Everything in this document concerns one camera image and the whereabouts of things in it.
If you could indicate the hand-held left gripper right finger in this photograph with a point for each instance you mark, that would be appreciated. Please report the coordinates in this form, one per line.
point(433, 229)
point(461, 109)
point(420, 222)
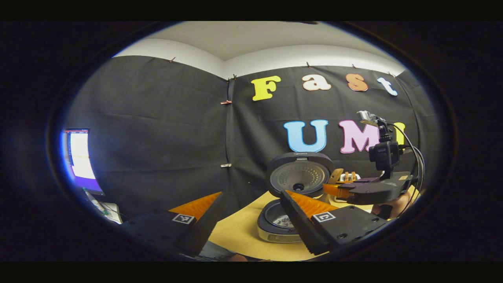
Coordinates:
point(298, 222)

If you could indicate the computer monitor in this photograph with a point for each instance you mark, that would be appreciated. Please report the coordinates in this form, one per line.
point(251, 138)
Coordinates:
point(82, 157)

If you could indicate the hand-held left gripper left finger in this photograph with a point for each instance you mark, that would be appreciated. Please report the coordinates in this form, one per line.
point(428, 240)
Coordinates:
point(204, 228)

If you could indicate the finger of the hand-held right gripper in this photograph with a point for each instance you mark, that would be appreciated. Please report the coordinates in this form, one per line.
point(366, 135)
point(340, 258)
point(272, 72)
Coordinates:
point(338, 190)

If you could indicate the person's grey clothing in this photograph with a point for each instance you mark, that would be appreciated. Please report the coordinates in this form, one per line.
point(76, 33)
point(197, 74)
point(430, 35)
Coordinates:
point(214, 251)

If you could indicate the black backdrop cloth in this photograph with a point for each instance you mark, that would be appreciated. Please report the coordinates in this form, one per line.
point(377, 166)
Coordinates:
point(157, 129)

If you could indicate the white toaster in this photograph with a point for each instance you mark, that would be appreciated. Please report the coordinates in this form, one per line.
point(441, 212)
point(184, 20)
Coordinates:
point(358, 177)

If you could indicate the dark blue rice cooker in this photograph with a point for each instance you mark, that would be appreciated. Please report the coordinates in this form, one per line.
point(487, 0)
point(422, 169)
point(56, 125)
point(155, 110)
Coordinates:
point(298, 175)

